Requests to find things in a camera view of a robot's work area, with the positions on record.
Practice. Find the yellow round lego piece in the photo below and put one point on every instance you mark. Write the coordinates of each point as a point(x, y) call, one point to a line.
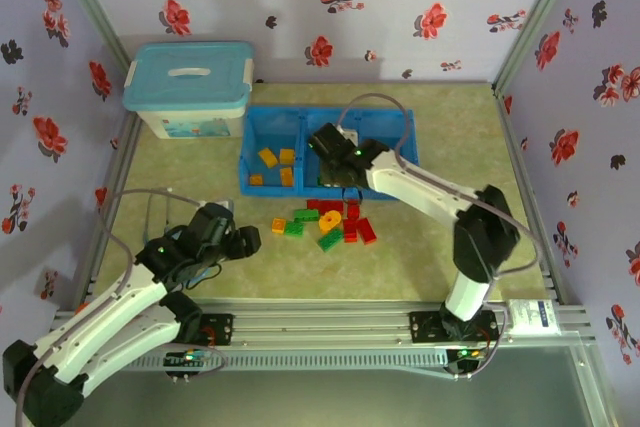
point(330, 221)

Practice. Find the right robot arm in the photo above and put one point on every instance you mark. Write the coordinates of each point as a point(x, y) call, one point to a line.
point(420, 187)

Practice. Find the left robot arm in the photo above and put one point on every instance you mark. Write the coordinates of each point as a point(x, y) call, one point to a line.
point(100, 317)

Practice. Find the blue three-compartment bin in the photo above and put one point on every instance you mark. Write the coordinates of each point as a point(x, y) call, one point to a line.
point(280, 119)

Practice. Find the small circuit board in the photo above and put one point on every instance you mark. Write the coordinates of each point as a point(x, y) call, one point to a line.
point(465, 354)
point(180, 359)

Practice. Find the light blue lidded storage box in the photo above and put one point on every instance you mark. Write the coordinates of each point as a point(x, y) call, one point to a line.
point(190, 92)

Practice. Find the white labelled packet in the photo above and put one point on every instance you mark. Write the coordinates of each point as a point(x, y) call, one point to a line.
point(532, 317)

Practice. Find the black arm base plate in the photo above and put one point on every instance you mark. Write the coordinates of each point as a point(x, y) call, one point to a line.
point(422, 327)
point(222, 329)

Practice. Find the long aluminium mounting rail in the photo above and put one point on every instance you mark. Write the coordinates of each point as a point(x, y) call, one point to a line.
point(320, 327)

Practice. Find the aluminium side rail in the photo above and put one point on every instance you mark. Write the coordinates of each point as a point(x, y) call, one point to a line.
point(127, 147)
point(532, 197)

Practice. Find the aluminium frame post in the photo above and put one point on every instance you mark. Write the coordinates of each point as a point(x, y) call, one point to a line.
point(535, 22)

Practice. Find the aluminium frame bar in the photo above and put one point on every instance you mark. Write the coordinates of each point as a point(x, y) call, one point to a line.
point(592, 387)

